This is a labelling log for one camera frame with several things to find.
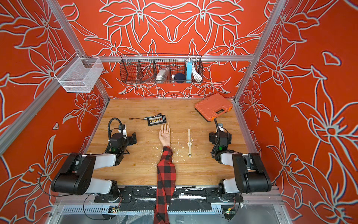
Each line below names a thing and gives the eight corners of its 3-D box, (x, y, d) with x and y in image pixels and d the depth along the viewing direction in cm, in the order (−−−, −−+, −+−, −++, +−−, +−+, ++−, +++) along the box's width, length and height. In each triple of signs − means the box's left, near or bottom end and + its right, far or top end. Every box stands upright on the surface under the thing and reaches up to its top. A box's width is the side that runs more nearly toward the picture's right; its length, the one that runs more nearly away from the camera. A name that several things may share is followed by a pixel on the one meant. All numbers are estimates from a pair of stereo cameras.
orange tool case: (208, 123, 105) (209, 119, 101) (193, 108, 115) (194, 103, 111) (233, 108, 114) (235, 104, 110) (217, 95, 125) (218, 91, 120)
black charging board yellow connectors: (148, 126, 104) (148, 125, 102) (147, 119, 108) (147, 118, 106) (167, 122, 106) (166, 121, 104) (165, 116, 110) (165, 114, 109)
